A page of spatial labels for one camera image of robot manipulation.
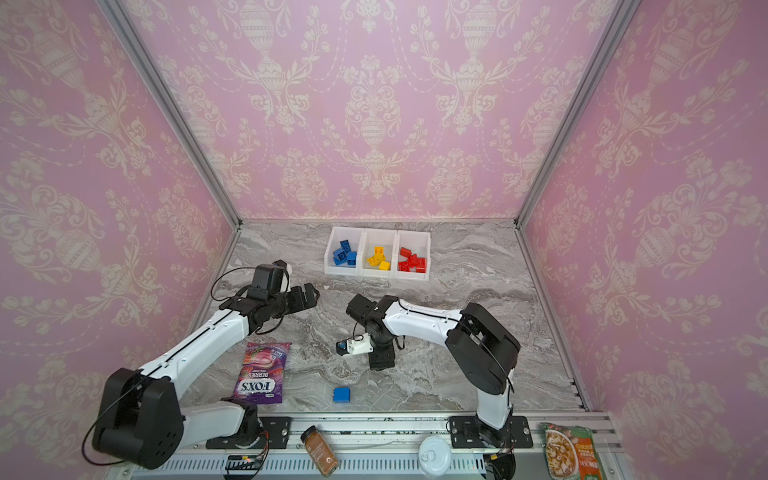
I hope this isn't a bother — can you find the yellow long lego brick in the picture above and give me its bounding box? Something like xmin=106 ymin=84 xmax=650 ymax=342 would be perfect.
xmin=367 ymin=255 xmax=385 ymax=268

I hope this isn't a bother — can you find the blue lego brick lowest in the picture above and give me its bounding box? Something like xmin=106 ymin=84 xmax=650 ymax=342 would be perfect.
xmin=333 ymin=387 xmax=351 ymax=403

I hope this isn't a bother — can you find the red square lego brick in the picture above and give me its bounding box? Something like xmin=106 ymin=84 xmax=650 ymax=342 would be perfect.
xmin=398 ymin=260 xmax=414 ymax=272

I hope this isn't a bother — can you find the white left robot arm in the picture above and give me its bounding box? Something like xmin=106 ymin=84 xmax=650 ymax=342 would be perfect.
xmin=81 ymin=284 xmax=320 ymax=469

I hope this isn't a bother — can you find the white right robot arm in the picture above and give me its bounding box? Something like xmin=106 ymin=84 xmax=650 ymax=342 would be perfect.
xmin=336 ymin=294 xmax=521 ymax=449

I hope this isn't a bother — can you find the purple Fox's candy bag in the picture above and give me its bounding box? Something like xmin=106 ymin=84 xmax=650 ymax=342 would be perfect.
xmin=233 ymin=342 xmax=291 ymax=405

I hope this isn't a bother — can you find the white left plastic bin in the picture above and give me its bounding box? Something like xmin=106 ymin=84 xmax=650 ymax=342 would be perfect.
xmin=324 ymin=226 xmax=365 ymax=276

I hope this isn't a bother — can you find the white plastic bin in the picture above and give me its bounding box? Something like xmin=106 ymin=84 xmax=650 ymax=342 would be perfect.
xmin=324 ymin=226 xmax=365 ymax=276
xmin=358 ymin=228 xmax=397 ymax=279
xmin=393 ymin=230 xmax=432 ymax=281

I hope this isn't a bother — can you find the white middle plastic bin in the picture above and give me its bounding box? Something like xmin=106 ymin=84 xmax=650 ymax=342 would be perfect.
xmin=358 ymin=228 xmax=397 ymax=279

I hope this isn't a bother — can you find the white right plastic bin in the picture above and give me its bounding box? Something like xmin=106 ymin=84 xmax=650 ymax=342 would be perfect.
xmin=393 ymin=230 xmax=432 ymax=281

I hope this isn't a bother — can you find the white round lid can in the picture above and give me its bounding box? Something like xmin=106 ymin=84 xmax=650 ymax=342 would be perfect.
xmin=418 ymin=435 xmax=452 ymax=479

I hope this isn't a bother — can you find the brown spice jar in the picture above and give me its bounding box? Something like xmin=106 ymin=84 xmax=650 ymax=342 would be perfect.
xmin=300 ymin=425 xmax=339 ymax=477

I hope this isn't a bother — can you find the green food packet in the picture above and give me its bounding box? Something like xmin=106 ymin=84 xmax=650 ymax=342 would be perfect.
xmin=542 ymin=423 xmax=606 ymax=480

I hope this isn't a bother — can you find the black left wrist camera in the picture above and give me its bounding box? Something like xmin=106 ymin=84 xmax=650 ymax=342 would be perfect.
xmin=246 ymin=260 xmax=291 ymax=301

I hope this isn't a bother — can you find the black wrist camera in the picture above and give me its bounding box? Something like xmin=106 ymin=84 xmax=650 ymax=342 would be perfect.
xmin=336 ymin=333 xmax=374 ymax=356
xmin=246 ymin=260 xmax=291 ymax=301

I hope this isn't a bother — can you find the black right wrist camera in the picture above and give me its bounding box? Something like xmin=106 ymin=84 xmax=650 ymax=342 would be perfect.
xmin=336 ymin=333 xmax=374 ymax=356

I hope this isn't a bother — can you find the aluminium left corner post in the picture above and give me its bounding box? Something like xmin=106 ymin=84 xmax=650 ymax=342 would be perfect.
xmin=96 ymin=0 xmax=242 ymax=230

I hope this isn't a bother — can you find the aluminium corner post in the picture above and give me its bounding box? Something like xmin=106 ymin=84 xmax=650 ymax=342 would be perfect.
xmin=96 ymin=0 xmax=242 ymax=230
xmin=515 ymin=0 xmax=641 ymax=231

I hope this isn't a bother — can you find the aluminium right corner post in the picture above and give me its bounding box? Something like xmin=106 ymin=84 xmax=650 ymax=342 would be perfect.
xmin=515 ymin=0 xmax=641 ymax=231

